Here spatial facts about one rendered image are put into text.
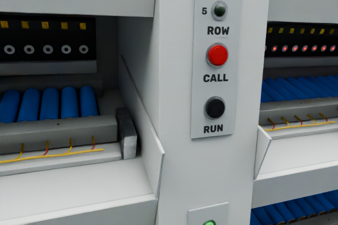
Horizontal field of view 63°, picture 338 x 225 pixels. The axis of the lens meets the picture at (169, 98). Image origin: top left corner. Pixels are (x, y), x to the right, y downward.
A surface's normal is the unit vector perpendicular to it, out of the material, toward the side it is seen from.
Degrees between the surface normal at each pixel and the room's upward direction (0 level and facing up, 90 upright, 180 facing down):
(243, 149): 90
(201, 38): 90
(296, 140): 19
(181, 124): 90
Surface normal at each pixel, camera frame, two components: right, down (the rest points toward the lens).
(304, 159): 0.11, -0.86
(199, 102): 0.33, 0.22
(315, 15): 0.31, 0.51
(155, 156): -0.94, 0.06
